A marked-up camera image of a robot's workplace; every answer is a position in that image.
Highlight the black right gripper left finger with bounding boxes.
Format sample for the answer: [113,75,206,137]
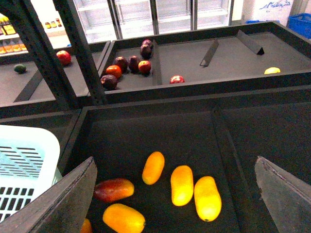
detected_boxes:
[0,157,97,233]

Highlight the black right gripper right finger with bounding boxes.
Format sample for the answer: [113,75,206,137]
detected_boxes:
[255,156,311,233]

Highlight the red yellow mango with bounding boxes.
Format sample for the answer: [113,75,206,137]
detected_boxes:
[93,178,135,203]

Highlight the light blue plastic basket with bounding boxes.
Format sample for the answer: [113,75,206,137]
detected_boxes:
[0,125,62,221]

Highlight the orange mango bottom edge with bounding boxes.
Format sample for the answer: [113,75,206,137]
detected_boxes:
[80,218,93,233]

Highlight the yellow mango bottom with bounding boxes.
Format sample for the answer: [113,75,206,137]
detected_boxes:
[103,203,145,233]

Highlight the yellow mango right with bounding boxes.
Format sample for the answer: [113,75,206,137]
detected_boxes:
[194,176,222,222]

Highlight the yellow mango upper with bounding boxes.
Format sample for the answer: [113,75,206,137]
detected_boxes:
[142,151,165,185]

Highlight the yellow mango middle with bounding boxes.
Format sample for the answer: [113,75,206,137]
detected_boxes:
[171,165,194,206]

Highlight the green avocado left tray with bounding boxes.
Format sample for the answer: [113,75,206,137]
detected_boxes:
[14,64,27,74]

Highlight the black fruit display tray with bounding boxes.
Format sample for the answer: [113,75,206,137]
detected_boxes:
[61,86,311,233]

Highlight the yellow lemon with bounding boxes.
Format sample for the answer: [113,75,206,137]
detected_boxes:
[264,67,281,74]

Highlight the dark purple fruit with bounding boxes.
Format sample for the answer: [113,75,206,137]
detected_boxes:
[113,56,128,73]
[140,44,152,59]
[128,55,140,73]
[101,74,118,91]
[141,39,153,48]

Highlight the upper black fruit tray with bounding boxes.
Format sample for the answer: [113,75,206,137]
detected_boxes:
[106,21,311,103]

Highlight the orange tomato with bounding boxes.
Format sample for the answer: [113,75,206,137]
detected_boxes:
[105,65,122,79]

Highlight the red apple left tray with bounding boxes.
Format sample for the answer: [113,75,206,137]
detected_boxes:
[56,50,71,66]

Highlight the dark purple fruit centre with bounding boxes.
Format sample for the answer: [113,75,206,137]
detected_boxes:
[113,56,128,73]

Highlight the black tray divider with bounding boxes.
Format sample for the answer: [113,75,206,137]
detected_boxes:
[152,40,162,86]

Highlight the dark purple fruit right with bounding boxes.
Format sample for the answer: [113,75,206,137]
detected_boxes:
[128,55,140,73]

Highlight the red apple by divider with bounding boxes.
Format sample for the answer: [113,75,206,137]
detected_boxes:
[138,60,151,74]

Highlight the red apple front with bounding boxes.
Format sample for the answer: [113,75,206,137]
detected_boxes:
[170,75,185,84]

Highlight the blue crate right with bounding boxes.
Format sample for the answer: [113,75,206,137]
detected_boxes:
[288,13,311,39]

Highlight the dark purple fruit top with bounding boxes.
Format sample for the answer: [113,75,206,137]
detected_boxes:
[140,44,152,59]

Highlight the jars on shelf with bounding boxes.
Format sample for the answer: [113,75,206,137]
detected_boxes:
[44,18,63,29]

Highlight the dark purple fruit back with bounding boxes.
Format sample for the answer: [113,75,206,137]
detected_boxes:
[141,39,153,48]

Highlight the white chest freezer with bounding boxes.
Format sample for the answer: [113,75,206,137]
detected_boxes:
[242,0,293,26]

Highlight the glass door refrigerator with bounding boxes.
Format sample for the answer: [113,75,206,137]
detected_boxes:
[74,0,235,43]

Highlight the black shelf frame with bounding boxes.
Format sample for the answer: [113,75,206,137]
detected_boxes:
[0,0,107,110]

